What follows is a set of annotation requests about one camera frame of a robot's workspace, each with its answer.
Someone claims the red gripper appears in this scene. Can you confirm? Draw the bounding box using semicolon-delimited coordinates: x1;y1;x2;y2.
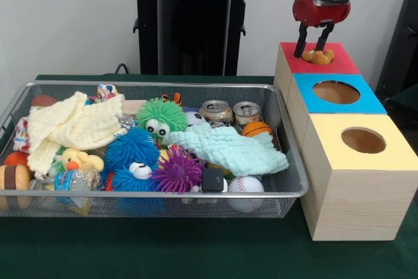
292;0;352;59

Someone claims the orange plush toy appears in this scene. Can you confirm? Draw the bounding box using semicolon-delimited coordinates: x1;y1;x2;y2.
302;49;335;66

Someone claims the silver mesh bin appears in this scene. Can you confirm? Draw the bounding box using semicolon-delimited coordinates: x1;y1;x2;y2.
0;80;310;220

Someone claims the wooden box with three holes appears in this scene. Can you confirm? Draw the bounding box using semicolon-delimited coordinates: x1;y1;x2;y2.
273;42;418;242

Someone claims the black upright panel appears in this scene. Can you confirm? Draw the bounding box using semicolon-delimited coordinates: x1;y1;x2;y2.
374;0;418;100

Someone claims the silver drink can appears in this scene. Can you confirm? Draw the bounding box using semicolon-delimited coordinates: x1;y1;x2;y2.
233;101;264;128
199;99;234;128

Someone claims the small orange basketball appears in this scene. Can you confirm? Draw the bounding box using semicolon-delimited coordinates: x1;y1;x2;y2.
241;121;273;139

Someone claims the dark green table cloth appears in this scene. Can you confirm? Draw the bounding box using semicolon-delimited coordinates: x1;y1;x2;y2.
0;74;418;279
387;83;418;120

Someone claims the mint green cloth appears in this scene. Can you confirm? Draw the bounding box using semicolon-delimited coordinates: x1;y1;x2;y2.
162;122;290;178

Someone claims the green spiky ball with eyes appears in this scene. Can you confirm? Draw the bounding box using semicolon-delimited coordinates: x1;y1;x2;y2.
135;97;189;139

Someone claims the purple spiky ball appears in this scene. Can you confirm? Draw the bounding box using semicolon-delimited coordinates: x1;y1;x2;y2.
150;150;206;194

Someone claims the blue spiky ball with eyes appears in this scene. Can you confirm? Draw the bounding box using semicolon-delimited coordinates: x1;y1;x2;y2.
109;160;159;192

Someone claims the cream yellow cloth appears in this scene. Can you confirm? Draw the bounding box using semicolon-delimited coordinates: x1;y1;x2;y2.
26;91;129;180

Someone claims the yellow plush duck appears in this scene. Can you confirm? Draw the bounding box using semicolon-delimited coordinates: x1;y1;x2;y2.
61;148;105;172

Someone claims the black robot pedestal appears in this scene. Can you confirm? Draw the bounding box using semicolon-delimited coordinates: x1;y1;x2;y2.
126;0;263;76

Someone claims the black cable loop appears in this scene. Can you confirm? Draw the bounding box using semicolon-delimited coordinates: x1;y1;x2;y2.
114;62;131;76

